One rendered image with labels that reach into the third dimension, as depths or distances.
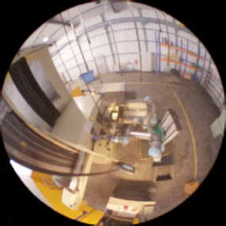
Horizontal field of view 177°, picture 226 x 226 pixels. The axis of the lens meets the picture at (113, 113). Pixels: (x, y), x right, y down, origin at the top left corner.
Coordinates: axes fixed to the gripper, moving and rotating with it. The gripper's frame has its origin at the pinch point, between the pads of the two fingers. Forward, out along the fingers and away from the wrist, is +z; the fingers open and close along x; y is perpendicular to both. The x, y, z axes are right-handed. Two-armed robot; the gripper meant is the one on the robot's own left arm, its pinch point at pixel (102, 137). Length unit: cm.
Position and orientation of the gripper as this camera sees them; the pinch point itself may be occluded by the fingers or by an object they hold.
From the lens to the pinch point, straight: 90.7
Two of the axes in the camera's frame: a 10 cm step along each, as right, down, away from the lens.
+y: -2.0, 7.7, -6.1
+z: -9.6, -0.3, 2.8
